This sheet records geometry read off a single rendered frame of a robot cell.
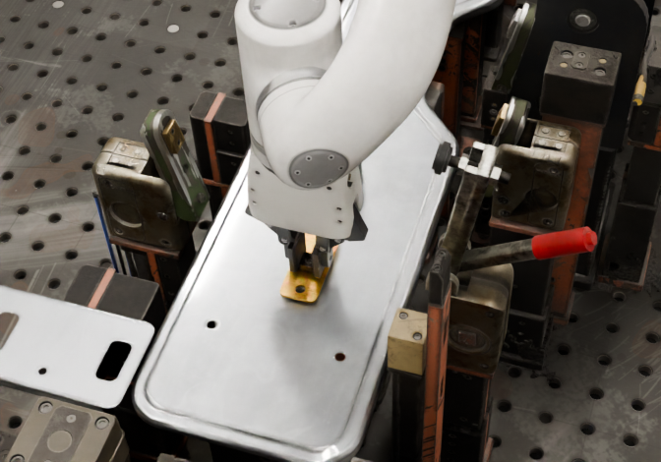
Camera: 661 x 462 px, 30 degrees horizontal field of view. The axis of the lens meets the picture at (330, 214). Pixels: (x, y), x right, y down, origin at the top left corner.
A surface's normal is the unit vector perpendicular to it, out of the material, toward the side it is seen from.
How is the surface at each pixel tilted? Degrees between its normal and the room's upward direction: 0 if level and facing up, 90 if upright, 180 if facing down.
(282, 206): 92
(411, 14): 55
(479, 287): 0
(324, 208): 91
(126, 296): 0
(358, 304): 0
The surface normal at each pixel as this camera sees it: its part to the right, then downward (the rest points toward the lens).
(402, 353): -0.31, 0.74
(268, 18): -0.11, -0.58
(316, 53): 0.51, 0.65
